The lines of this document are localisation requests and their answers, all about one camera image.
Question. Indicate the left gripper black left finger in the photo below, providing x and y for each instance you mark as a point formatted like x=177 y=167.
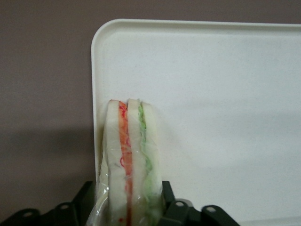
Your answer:
x=83 y=202

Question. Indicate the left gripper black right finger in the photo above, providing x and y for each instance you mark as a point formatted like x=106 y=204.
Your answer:
x=172 y=209

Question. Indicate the triangle sandwich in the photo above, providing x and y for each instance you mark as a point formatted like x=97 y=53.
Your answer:
x=131 y=164

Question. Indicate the cream plastic tray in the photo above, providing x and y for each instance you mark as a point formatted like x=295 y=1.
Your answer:
x=211 y=94

